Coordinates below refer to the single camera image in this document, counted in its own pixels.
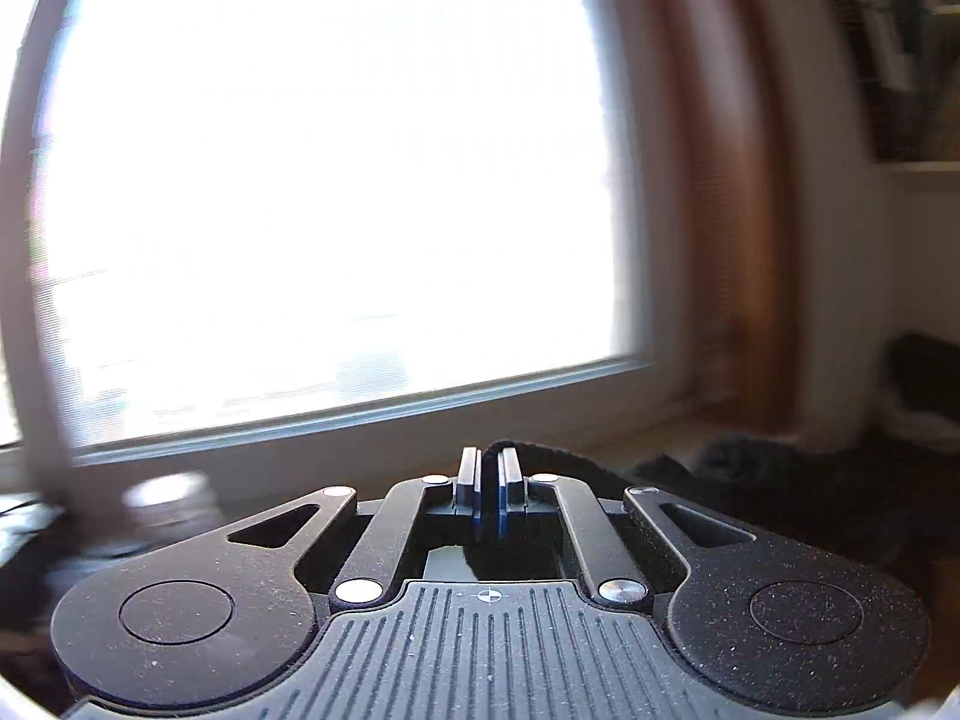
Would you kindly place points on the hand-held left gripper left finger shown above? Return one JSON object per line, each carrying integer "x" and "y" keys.
{"x": 468, "y": 499}

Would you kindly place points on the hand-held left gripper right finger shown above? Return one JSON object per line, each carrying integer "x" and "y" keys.
{"x": 505, "y": 499}

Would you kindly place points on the beige windowsill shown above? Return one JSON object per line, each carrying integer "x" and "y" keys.
{"x": 285, "y": 478}

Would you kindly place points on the clear bottle with white cap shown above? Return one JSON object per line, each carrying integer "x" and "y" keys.
{"x": 169, "y": 502}

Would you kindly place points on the wooden window trim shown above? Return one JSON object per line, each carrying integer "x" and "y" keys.
{"x": 712, "y": 202}

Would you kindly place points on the thick black folded garment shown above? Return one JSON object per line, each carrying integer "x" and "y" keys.
{"x": 926, "y": 364}

